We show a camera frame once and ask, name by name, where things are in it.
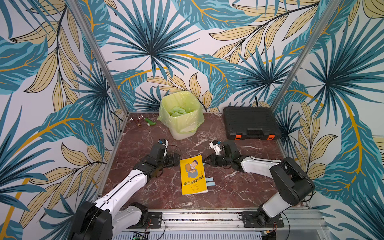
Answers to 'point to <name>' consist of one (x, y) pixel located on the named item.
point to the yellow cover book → (193, 175)
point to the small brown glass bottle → (139, 123)
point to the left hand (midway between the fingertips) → (173, 159)
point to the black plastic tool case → (251, 123)
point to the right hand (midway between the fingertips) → (202, 160)
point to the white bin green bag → (182, 112)
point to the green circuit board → (135, 238)
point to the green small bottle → (150, 122)
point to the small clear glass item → (131, 119)
